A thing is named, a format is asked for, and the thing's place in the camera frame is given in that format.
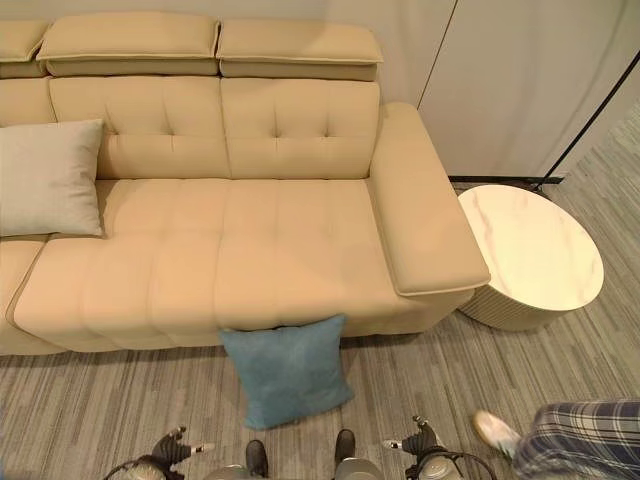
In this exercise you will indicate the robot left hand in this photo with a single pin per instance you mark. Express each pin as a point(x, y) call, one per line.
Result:
point(172, 450)

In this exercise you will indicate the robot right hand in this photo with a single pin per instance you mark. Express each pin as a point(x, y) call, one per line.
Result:
point(422, 445)

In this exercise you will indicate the robot right silver arm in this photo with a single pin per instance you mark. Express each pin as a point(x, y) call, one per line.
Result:
point(442, 467)

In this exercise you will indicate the robot left silver arm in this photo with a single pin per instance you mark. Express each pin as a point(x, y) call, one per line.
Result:
point(137, 470)

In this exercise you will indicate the beige leather sofa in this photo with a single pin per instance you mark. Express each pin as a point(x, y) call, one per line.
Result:
point(280, 240)

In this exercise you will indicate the beige sofa headrest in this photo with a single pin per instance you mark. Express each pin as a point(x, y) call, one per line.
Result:
point(130, 42)
point(295, 47)
point(17, 47)

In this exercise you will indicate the person's white shoe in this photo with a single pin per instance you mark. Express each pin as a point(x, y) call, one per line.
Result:
point(495, 431)

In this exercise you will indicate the blue square cushion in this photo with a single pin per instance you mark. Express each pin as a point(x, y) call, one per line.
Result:
point(290, 372)

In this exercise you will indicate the person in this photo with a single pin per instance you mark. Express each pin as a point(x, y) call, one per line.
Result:
point(585, 440)

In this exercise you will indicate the round white marble side table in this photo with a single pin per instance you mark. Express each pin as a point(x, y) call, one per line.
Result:
point(530, 245)

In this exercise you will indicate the grey square cushion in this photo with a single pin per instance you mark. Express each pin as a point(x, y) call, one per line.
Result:
point(47, 177)

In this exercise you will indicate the black metal stand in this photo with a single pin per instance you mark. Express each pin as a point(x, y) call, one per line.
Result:
point(587, 122)

